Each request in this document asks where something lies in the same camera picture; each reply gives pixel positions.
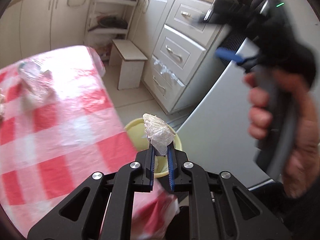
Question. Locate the red white checkered tablecloth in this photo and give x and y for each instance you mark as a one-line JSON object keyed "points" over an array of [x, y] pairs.
{"points": [[49, 148]]}

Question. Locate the white refrigerator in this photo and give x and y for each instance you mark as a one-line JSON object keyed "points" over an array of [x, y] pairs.
{"points": [[215, 134]]}

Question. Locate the yellow trash bin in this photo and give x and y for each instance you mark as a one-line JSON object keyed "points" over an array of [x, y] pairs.
{"points": [[136, 131]]}

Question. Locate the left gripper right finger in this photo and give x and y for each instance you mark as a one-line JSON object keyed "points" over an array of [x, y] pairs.
{"points": [[220, 207]]}

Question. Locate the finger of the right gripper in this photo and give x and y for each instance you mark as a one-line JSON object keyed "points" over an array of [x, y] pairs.
{"points": [[229, 55]]}

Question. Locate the clear plastic bottle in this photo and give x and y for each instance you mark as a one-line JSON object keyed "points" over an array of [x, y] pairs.
{"points": [[37, 82]]}

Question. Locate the cream lower kitchen cabinets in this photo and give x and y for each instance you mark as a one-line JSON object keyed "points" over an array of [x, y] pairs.
{"points": [[30, 27]]}

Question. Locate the white drawer cabinet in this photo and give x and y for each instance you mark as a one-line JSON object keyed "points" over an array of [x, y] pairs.
{"points": [[181, 66]]}

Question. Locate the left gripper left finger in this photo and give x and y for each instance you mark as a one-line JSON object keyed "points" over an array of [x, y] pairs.
{"points": [[101, 206]]}

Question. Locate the small white step stool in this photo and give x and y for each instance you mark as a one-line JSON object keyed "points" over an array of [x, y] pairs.
{"points": [[130, 60]]}

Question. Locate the white corner shelf rack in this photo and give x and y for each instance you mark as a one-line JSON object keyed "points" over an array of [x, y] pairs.
{"points": [[108, 19]]}

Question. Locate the white paper tissue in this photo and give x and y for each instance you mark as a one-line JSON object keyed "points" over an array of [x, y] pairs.
{"points": [[158, 132]]}

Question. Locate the person's right hand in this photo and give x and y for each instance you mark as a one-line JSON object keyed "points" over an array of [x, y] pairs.
{"points": [[302, 168]]}

